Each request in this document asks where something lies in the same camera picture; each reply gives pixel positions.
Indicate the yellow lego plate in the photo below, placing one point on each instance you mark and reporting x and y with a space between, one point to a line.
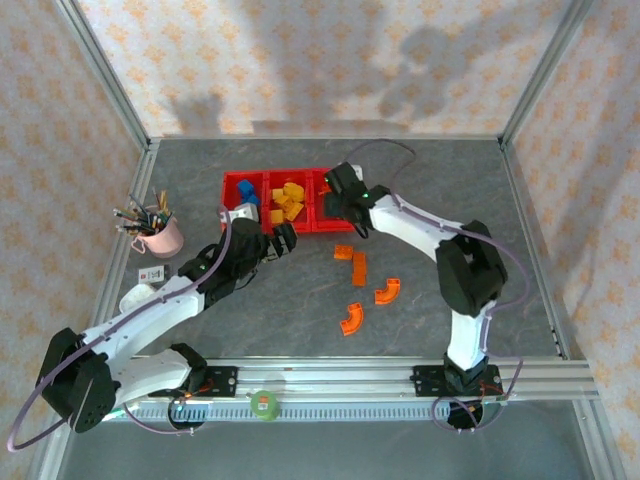
296 210

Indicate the small yellow lego brick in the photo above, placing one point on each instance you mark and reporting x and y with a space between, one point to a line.
286 203

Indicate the yellow lego wedge brick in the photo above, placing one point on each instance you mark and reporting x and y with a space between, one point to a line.
276 194

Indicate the yellow lego sloped brick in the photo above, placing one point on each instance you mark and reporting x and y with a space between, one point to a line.
293 190

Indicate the blue lego brick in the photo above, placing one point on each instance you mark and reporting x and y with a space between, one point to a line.
245 187
253 200

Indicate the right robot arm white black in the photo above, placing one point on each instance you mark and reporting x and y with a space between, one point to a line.
410 225

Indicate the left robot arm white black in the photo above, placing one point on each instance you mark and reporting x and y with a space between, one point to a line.
150 310

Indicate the red plastic bin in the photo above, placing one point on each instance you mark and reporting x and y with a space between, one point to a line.
231 192
290 226
316 215

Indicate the orange lego square brick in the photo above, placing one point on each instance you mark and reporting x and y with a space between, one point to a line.
343 253

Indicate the orange lego long brick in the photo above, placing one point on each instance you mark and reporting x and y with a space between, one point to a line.
359 270

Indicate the small card red label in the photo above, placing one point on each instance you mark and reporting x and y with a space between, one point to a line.
151 274

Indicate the orange lego arch piece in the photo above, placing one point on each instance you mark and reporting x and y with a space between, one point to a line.
387 292
352 320

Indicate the bunch of coloured pencils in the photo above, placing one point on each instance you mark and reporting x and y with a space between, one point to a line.
147 217

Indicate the white square clock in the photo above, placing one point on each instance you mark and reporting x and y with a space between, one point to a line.
135 296

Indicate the green tape roll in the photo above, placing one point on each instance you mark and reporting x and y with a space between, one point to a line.
265 404

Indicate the green white pen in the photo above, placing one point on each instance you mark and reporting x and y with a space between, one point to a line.
118 411

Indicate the aluminium back rail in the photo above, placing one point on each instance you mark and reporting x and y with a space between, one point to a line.
300 137

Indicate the aluminium side rail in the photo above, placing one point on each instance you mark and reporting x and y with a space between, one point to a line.
117 260
531 225

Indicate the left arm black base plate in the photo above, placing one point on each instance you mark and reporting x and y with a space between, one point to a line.
222 381

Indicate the wide aluminium front rail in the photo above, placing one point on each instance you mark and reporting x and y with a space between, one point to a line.
325 377

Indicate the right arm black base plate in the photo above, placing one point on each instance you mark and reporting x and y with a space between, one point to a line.
427 380

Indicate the aluminium frame post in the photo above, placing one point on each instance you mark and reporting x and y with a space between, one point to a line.
103 65
547 65

